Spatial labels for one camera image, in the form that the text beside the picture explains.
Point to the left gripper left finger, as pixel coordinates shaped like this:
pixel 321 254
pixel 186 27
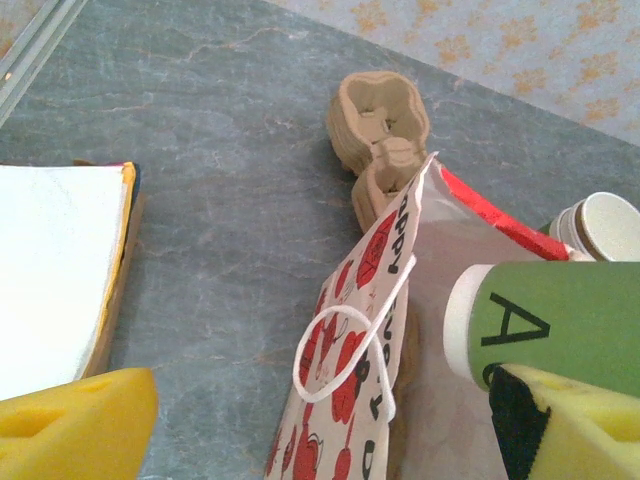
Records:
pixel 75 435

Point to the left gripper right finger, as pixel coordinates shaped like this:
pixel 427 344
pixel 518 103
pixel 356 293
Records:
pixel 590 435

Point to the green paper coffee cup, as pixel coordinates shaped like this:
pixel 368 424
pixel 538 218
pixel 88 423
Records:
pixel 575 310

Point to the single brown cup carrier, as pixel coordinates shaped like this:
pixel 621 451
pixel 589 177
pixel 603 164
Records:
pixel 407 400

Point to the stack of paper cups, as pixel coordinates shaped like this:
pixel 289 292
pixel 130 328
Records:
pixel 610 225

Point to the red white paper gift bag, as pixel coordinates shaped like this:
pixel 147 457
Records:
pixel 370 260

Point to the yellow paper sheet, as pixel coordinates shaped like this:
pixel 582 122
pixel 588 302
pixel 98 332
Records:
pixel 130 175

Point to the aluminium table side rail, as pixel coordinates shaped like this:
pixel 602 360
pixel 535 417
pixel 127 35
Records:
pixel 30 45

